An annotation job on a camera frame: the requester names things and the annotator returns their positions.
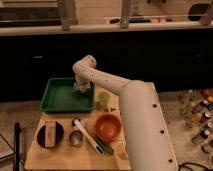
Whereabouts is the black cable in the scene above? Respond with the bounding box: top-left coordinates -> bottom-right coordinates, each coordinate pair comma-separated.
178,161 -> 213,171

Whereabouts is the spice bottle dark cap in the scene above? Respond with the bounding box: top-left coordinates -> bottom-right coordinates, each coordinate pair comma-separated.
192,100 -> 208,114

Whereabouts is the black stand leg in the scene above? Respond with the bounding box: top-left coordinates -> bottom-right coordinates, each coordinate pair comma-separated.
13,122 -> 21,171

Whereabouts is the green leafy vegetable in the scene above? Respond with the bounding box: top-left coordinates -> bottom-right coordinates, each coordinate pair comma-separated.
97,91 -> 110,110

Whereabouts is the wooden block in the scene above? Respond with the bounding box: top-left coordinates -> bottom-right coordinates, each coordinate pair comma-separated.
45,121 -> 56,148

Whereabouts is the orange bowl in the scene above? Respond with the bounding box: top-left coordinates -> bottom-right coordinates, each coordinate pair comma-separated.
94,114 -> 121,142

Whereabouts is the spice bottle orange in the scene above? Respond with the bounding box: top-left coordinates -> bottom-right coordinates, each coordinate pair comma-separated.
185,112 -> 211,128

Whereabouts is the wooden board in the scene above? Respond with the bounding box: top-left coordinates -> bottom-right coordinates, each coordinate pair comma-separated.
24,82 -> 180,171

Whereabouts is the small metal cup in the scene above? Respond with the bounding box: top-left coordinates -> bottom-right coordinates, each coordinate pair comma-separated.
68,130 -> 83,148

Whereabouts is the green plastic tray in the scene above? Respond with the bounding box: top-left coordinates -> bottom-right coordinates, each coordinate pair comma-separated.
40,78 -> 95,113

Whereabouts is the dark round plate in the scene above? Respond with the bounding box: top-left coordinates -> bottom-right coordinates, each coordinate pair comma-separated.
37,121 -> 64,148

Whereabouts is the white handled utensil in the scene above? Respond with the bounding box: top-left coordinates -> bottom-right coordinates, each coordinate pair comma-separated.
72,118 -> 104,155

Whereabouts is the small glass dish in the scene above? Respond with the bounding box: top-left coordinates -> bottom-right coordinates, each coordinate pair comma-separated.
117,142 -> 128,160

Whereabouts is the green cucumber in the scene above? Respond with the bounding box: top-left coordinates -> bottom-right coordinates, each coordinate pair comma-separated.
95,136 -> 114,155

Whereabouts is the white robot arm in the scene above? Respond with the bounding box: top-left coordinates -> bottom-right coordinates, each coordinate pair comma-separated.
72,55 -> 178,171

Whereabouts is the spice bottle lower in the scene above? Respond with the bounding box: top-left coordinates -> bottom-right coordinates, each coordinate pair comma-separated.
192,130 -> 210,145

